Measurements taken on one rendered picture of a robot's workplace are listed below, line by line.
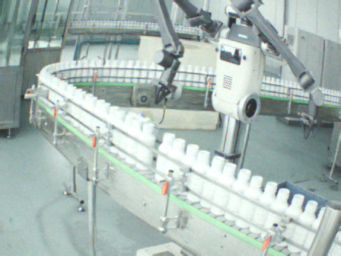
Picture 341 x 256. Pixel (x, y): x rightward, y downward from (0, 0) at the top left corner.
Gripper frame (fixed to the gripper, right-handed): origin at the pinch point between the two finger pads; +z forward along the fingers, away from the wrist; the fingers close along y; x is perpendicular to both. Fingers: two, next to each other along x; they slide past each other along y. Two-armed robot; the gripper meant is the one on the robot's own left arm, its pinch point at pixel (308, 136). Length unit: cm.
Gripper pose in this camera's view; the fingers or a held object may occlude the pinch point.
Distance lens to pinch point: 163.9
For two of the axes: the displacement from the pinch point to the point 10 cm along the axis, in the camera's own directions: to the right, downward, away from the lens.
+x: -6.3, -2.7, 7.3
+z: -1.3, 9.6, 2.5
